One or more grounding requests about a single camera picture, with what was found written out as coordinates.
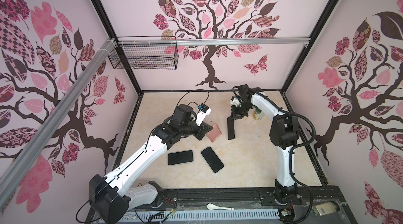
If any pink phone case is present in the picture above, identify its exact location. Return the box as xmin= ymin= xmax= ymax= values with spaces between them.
xmin=206 ymin=124 xmax=222 ymax=143

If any black smartphone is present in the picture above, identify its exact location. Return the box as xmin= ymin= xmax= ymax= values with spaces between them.
xmin=227 ymin=126 xmax=235 ymax=140

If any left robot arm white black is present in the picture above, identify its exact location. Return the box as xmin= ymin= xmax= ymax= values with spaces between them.
xmin=89 ymin=104 xmax=213 ymax=224

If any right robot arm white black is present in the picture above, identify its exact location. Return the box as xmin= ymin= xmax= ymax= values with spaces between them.
xmin=227 ymin=84 xmax=304 ymax=205

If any black phone white case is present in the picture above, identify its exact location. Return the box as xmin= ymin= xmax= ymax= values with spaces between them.
xmin=167 ymin=150 xmax=194 ymax=166

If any black phone clear case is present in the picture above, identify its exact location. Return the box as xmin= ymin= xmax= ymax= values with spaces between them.
xmin=201 ymin=147 xmax=224 ymax=173

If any green beverage can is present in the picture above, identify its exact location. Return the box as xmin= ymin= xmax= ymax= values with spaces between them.
xmin=253 ymin=107 xmax=264 ymax=121

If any white plastic spoon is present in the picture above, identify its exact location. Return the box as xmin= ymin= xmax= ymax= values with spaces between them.
xmin=207 ymin=203 xmax=235 ymax=211

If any aluminium bar back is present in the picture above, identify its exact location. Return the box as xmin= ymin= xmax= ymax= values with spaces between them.
xmin=118 ymin=37 xmax=311 ymax=46

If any aluminium bar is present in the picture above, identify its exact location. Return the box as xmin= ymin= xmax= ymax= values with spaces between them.
xmin=1 ymin=38 xmax=116 ymax=207
xmin=118 ymin=37 xmax=311 ymax=46

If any grey box on base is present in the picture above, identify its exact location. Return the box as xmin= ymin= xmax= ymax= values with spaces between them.
xmin=312 ymin=201 xmax=340 ymax=216

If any aluminium bar left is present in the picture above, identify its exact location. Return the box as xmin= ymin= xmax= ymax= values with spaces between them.
xmin=1 ymin=38 xmax=116 ymax=207

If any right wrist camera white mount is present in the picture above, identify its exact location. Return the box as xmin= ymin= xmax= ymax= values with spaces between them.
xmin=230 ymin=97 xmax=242 ymax=107

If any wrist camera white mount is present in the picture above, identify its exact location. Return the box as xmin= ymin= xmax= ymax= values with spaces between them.
xmin=195 ymin=103 xmax=212 ymax=126
xmin=230 ymin=97 xmax=242 ymax=107

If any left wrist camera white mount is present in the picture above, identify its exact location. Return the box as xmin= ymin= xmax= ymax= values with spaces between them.
xmin=195 ymin=103 xmax=212 ymax=126

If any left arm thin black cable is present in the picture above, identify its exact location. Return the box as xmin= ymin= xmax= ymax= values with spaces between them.
xmin=175 ymin=90 xmax=211 ymax=110

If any black wire basket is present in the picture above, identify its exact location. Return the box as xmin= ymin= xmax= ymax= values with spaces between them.
xmin=108 ymin=35 xmax=179 ymax=70

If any white slotted cable duct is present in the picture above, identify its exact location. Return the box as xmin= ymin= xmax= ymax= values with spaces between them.
xmin=120 ymin=209 xmax=280 ymax=224

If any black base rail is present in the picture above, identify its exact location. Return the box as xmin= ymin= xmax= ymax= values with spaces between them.
xmin=84 ymin=187 xmax=358 ymax=224

